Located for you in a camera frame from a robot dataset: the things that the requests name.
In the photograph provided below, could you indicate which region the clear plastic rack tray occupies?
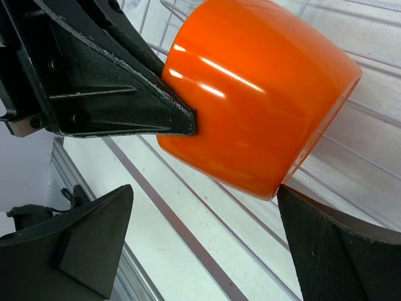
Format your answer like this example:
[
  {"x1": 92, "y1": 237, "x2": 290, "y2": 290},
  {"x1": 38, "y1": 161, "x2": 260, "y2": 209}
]
[{"x1": 63, "y1": 136, "x2": 302, "y2": 300}]

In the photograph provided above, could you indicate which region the aluminium frame rail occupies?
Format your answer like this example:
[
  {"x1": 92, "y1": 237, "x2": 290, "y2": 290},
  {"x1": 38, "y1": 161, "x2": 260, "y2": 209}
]
[{"x1": 48, "y1": 138, "x2": 164, "y2": 300}]

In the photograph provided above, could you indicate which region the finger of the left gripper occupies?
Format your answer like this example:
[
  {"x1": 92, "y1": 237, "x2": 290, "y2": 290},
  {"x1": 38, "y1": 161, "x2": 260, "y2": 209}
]
[{"x1": 50, "y1": 31, "x2": 197, "y2": 137}]

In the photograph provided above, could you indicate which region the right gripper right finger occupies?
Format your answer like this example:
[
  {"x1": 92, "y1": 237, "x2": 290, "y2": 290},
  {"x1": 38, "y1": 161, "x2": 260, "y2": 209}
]
[{"x1": 277, "y1": 185, "x2": 400, "y2": 300}]

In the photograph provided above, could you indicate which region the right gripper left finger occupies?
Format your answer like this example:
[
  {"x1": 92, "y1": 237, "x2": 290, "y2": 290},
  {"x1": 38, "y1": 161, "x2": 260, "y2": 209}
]
[{"x1": 1, "y1": 185, "x2": 133, "y2": 300}]

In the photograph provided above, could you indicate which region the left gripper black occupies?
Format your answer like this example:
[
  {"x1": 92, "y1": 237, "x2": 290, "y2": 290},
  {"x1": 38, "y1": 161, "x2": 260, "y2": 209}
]
[{"x1": 1, "y1": 1, "x2": 164, "y2": 137}]

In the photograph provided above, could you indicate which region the white wire dish rack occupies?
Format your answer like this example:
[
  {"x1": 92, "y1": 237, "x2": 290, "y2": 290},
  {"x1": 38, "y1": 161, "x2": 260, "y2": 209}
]
[{"x1": 118, "y1": 0, "x2": 401, "y2": 301}]

